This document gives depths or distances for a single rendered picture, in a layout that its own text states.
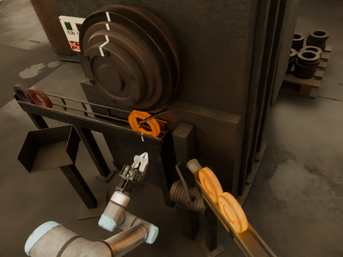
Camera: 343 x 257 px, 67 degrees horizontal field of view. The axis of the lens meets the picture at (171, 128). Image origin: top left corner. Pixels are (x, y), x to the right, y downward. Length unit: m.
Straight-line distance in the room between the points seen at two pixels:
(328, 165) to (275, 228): 0.68
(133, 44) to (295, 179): 1.55
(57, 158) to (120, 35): 0.87
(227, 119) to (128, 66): 0.49
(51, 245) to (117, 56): 0.65
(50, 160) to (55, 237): 0.80
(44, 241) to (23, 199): 1.51
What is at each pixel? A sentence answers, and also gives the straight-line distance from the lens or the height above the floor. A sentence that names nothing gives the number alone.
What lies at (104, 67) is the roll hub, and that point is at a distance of 1.06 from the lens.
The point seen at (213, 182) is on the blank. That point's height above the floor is 0.78.
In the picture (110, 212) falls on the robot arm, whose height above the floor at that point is 0.72.
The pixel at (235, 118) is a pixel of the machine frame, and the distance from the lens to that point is 1.18.
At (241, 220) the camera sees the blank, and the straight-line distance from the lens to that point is 1.01.
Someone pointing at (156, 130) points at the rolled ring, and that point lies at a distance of 1.32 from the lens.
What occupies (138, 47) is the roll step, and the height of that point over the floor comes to 1.24.
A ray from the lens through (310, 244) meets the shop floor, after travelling 1.89.
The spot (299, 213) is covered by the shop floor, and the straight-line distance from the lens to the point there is 1.97.
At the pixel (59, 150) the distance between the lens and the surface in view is 1.66.
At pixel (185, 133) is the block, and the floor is 0.80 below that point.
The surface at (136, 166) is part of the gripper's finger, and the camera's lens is 1.21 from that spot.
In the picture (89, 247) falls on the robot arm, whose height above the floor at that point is 0.91.
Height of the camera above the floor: 1.67
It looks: 44 degrees down
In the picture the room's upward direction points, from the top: 10 degrees counter-clockwise
